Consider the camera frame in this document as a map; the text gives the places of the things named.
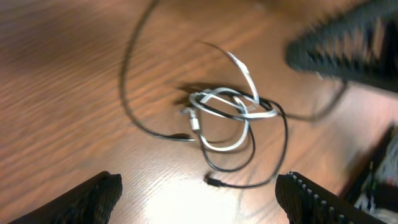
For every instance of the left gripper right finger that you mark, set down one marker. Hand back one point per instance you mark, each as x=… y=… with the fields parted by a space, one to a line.
x=306 y=202

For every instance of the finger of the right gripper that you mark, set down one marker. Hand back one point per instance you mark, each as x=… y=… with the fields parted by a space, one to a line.
x=359 y=46

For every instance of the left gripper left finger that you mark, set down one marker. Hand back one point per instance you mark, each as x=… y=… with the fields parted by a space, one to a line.
x=91 y=202

